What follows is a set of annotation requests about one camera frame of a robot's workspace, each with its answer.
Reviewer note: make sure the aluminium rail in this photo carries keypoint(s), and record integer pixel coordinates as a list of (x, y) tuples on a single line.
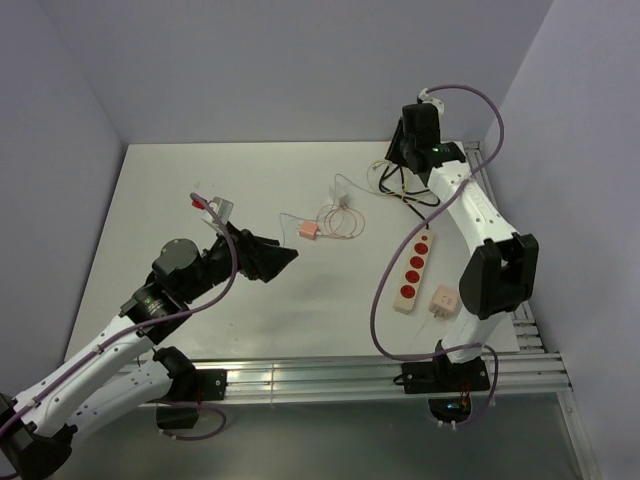
[(530, 325), (366, 378)]

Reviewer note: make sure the beige red power strip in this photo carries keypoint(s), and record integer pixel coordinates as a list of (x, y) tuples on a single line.
[(417, 254)]

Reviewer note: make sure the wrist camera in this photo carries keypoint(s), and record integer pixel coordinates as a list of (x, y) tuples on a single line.
[(425, 97), (215, 212)]

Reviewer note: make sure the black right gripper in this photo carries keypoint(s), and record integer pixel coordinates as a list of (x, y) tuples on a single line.
[(393, 153)]

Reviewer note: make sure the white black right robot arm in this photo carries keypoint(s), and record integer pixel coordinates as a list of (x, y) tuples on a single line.
[(500, 272)]

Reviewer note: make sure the aluminium right side rail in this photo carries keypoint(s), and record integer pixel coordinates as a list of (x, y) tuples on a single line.
[(530, 325)]

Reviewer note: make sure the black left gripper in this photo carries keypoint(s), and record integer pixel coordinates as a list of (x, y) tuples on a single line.
[(259, 257)]

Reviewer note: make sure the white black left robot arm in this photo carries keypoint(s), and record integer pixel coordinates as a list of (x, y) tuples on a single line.
[(125, 365)]

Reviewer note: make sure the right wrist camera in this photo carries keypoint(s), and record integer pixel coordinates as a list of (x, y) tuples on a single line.
[(425, 97)]

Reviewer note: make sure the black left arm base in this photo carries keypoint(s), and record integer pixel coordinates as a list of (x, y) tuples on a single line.
[(187, 400)]

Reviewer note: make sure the pink cube socket adapter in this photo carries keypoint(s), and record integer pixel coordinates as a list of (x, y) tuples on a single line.
[(444, 303)]

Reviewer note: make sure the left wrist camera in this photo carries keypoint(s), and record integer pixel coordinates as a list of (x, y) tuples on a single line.
[(215, 212)]

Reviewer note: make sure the white charger plug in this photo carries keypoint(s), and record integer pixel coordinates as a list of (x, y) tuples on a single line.
[(338, 196)]

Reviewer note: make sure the aluminium front rail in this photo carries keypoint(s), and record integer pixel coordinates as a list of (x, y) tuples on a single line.
[(366, 378)]

